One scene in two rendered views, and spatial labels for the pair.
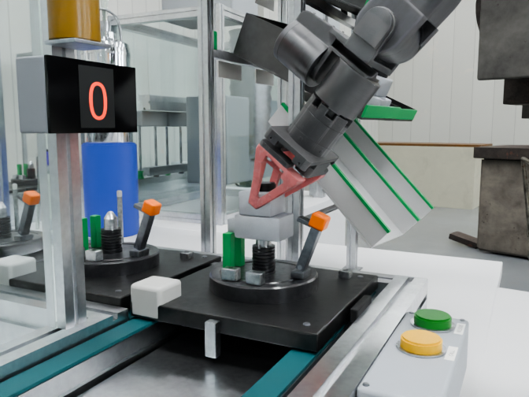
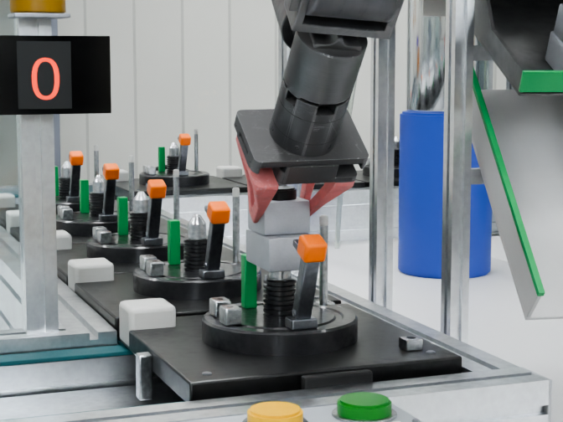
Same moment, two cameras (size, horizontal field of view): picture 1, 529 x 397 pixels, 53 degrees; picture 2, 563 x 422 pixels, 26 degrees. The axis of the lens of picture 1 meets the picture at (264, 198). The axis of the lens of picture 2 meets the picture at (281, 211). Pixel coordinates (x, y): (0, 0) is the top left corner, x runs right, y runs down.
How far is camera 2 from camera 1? 0.74 m
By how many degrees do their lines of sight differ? 43
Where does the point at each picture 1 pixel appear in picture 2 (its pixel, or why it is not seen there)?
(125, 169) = not seen: hidden behind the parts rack
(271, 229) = (265, 253)
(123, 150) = not seen: hidden behind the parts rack
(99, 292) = (112, 309)
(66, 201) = (33, 188)
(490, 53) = not seen: outside the picture
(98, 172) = (413, 162)
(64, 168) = (32, 152)
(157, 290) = (129, 311)
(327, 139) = (297, 130)
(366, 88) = (317, 61)
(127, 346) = (82, 369)
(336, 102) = (291, 79)
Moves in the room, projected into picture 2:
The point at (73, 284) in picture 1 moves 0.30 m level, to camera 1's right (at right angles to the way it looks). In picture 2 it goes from (43, 285) to (273, 335)
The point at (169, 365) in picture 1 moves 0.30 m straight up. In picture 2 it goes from (106, 399) to (100, 63)
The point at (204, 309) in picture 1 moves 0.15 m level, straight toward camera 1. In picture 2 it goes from (156, 342) to (28, 378)
